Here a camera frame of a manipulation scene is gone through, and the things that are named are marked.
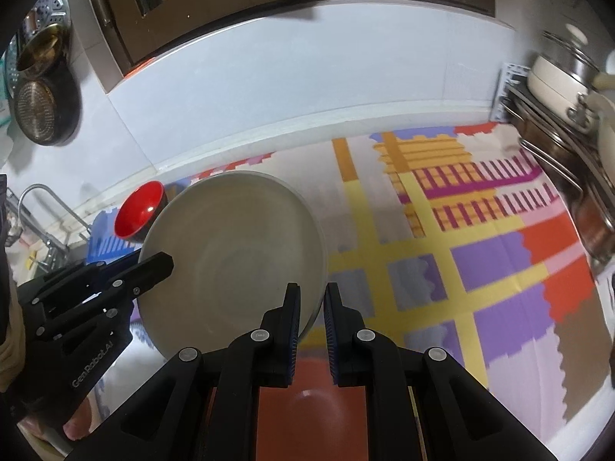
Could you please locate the red bowl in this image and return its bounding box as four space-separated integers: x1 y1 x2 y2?
114 181 168 244

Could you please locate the white bowl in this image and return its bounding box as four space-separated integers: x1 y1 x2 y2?
136 172 327 358

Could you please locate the person's left hand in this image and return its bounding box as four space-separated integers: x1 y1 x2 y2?
18 391 102 461

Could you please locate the chrome sink faucet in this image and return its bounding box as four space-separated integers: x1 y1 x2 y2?
7 183 92 273

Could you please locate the colourful patterned table mat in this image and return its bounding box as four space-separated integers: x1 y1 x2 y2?
85 122 614 461

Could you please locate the black frying pan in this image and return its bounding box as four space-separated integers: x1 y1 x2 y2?
13 75 81 146

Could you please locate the brass saucepan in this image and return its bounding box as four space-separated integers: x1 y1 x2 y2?
16 23 70 79

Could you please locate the copper steel pot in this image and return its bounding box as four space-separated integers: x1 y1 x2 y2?
571 186 614 263

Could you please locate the round steel steamer tray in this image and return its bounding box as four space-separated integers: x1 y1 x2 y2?
3 0 71 100

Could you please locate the steel pot rack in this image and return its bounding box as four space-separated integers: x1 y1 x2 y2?
490 63 614 270

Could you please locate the cream pot with lid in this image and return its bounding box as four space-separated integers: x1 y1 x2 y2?
527 24 600 131

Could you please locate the cream kettle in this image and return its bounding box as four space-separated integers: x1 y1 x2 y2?
586 51 615 183

